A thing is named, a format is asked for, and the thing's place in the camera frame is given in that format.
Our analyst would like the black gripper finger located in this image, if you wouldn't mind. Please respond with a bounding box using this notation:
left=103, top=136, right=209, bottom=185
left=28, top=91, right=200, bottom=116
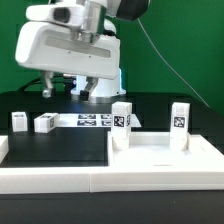
left=41, top=71, right=54, bottom=98
left=79, top=77, right=98, bottom=101

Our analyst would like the white square table top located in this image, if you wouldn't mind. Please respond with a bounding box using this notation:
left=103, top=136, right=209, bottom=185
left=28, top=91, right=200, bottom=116
left=108, top=132, right=224, bottom=169

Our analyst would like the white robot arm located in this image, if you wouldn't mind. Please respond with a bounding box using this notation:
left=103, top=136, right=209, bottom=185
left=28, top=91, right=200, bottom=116
left=15, top=0, right=150, bottom=102

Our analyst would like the white sheet with tags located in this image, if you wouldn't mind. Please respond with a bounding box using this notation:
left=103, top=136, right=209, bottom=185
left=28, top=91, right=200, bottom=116
left=54, top=113, right=142, bottom=129

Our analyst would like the white left fence bar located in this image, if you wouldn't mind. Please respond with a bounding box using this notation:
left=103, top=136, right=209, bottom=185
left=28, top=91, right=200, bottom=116
left=0, top=136, right=9, bottom=164

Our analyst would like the white fence bar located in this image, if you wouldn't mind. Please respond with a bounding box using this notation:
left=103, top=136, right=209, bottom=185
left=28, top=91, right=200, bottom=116
left=0, top=166, right=224, bottom=194
left=0, top=136, right=9, bottom=164

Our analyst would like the white front fence bar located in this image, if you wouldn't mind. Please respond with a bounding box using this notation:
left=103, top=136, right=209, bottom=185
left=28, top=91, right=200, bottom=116
left=0, top=166, right=224, bottom=194

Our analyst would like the black cable bundle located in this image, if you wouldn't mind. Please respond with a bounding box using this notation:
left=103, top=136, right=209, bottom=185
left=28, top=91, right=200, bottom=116
left=17, top=74, right=73, bottom=93

